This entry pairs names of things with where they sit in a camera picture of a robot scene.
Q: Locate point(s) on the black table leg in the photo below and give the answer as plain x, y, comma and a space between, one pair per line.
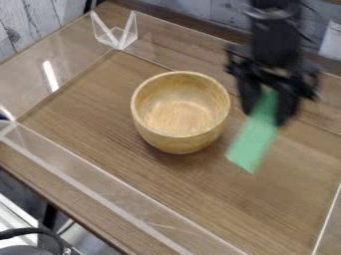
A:
50, 217

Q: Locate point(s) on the light brown wooden bowl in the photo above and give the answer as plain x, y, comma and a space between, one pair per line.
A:
179, 110

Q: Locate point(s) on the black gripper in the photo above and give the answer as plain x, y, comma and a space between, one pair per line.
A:
301, 75

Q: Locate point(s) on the white cylindrical container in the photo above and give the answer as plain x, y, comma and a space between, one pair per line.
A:
330, 45

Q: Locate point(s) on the clear acrylic barrier walls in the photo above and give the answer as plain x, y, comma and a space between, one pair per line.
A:
122, 127

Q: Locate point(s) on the green rectangular block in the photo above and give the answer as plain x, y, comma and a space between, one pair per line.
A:
255, 136

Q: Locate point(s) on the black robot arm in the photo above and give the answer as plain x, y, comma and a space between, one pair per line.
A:
270, 61

